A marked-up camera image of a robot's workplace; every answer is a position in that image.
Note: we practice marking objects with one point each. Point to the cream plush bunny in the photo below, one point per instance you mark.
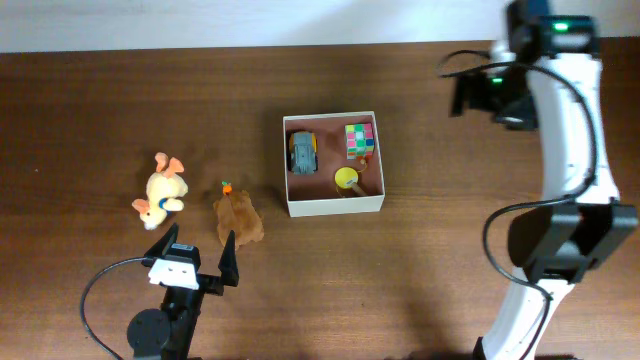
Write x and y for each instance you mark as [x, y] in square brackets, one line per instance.
[164, 191]

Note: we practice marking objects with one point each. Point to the brown plush toy with carrot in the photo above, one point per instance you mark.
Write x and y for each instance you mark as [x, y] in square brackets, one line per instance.
[236, 213]

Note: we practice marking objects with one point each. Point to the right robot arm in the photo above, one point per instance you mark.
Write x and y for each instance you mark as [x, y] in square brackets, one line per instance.
[544, 76]

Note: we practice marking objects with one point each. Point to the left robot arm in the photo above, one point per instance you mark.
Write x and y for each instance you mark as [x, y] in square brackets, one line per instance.
[166, 332]

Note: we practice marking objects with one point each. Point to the yellow wooden rattle drum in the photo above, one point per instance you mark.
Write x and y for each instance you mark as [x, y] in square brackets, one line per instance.
[348, 177]

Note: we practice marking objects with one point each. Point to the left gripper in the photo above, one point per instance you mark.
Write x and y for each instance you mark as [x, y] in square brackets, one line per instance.
[229, 270]

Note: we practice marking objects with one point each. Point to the white cardboard box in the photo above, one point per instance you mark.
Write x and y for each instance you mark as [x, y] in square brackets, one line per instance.
[314, 195]

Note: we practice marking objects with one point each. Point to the yellow grey toy truck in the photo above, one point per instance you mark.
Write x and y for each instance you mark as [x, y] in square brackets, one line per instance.
[303, 153]

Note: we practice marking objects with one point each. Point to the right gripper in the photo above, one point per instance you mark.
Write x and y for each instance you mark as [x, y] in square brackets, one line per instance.
[522, 118]

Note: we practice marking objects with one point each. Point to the colourful puzzle cube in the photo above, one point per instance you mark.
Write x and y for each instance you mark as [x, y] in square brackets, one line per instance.
[359, 141]

